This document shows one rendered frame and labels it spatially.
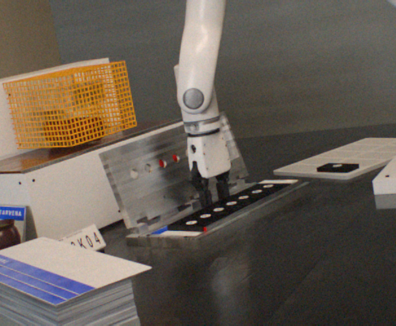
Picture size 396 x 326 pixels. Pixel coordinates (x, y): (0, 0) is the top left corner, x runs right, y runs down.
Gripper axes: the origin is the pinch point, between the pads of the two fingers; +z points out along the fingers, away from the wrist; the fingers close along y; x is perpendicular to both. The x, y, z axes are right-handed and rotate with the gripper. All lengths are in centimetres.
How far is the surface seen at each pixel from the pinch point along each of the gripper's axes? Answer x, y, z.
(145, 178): 7.1, -14.4, -8.2
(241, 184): 4.0, 16.0, 1.6
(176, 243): -8.0, -24.5, 3.1
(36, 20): 222, 150, -50
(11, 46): 215, 125, -39
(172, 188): 4.9, -8.6, -4.2
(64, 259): -14, -59, -6
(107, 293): -32, -68, -4
